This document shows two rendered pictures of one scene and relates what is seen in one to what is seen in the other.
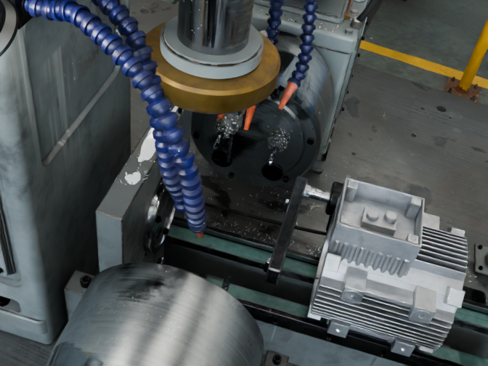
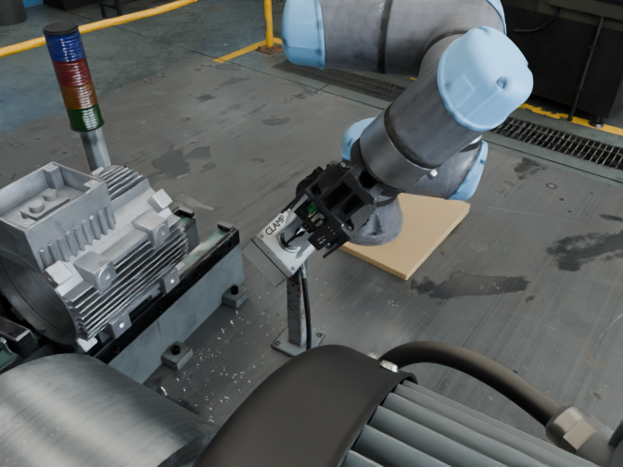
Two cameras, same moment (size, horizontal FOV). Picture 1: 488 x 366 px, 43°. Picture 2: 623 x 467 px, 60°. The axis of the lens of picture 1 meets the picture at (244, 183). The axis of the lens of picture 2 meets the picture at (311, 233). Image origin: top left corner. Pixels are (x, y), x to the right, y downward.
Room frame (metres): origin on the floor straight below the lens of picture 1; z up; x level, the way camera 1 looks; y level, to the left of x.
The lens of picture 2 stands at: (0.13, 0.19, 1.51)
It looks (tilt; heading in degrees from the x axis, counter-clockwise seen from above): 38 degrees down; 292
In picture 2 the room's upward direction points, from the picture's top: straight up
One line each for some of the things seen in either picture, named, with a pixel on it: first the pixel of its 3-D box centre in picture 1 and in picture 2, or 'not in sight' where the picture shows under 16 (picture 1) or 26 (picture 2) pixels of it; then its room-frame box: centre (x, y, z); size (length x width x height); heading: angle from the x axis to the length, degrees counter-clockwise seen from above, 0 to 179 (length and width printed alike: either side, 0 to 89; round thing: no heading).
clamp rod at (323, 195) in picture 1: (324, 195); not in sight; (0.79, -0.14, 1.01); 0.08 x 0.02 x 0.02; 82
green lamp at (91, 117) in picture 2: not in sight; (84, 113); (0.89, -0.55, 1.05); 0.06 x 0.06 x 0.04
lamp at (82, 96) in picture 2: not in sight; (78, 92); (0.89, -0.55, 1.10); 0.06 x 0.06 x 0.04
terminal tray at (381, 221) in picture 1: (375, 226); (48, 216); (0.64, -0.20, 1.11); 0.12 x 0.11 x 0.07; 82
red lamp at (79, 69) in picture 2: not in sight; (71, 69); (0.89, -0.55, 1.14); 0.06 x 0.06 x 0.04
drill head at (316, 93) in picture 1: (267, 100); not in sight; (1.01, -0.02, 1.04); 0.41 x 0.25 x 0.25; 172
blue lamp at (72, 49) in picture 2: not in sight; (64, 44); (0.89, -0.55, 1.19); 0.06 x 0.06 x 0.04
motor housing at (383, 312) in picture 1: (384, 273); (91, 255); (0.64, -0.24, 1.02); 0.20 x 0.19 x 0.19; 82
